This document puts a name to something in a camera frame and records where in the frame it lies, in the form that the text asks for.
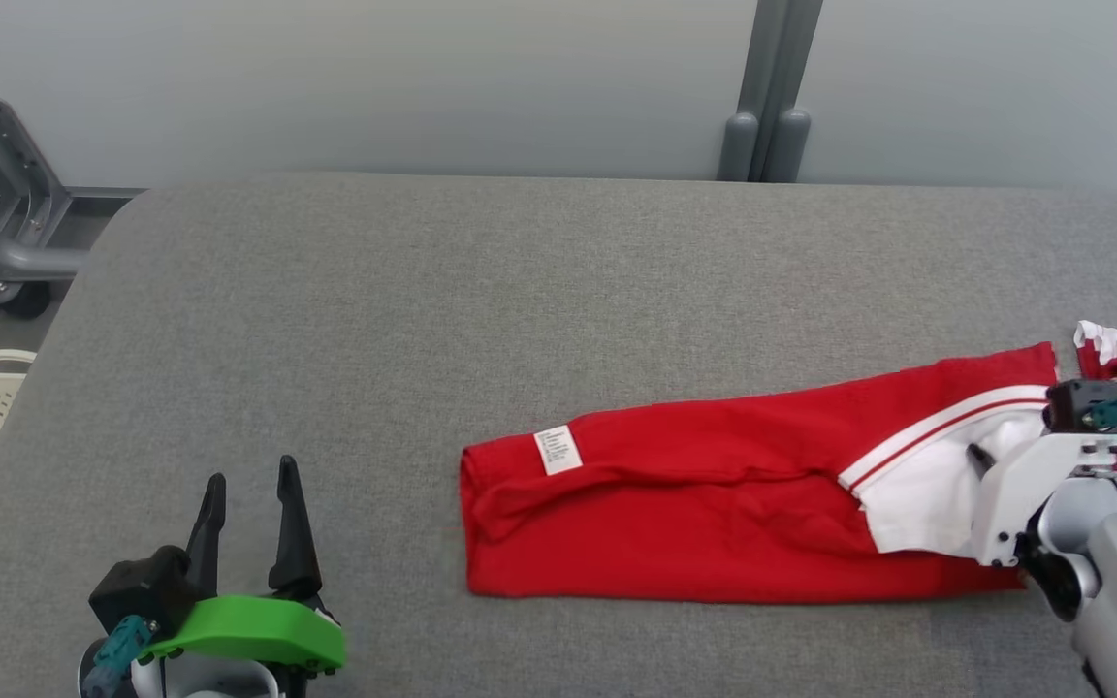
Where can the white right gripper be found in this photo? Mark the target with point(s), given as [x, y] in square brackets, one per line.
[1014, 494]

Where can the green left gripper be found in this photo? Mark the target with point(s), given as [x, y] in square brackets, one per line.
[248, 630]

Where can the red jersey with white sleeves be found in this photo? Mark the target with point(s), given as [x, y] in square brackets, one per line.
[714, 485]

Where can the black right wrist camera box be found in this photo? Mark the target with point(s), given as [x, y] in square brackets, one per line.
[1072, 405]

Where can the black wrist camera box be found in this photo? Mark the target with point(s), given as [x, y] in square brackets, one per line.
[1072, 405]
[146, 586]

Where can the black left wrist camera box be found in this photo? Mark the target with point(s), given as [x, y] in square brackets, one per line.
[146, 586]

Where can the grey metal frame with caster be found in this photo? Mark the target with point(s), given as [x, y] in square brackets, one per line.
[6, 257]

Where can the grey double partition post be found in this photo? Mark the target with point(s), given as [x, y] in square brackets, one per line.
[772, 97]

